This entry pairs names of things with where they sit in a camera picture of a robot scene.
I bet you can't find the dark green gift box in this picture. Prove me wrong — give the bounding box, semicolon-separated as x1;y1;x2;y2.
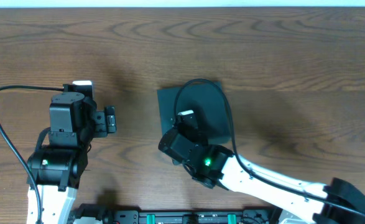
157;83;231;144

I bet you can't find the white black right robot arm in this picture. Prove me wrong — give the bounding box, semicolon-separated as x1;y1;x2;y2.
159;128;365;223

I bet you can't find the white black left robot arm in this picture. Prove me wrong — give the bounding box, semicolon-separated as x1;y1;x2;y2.
28;104;116;223

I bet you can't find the black aluminium mounting rail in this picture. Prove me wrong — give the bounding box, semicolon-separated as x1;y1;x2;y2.
67;203;282;224

